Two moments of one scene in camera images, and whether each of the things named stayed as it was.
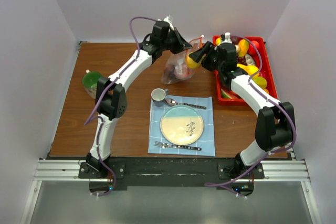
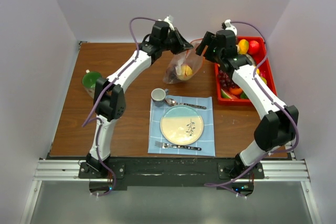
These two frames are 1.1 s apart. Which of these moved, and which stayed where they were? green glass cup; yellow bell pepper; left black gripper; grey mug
Moved: yellow bell pepper
Stayed: grey mug; green glass cup; left black gripper
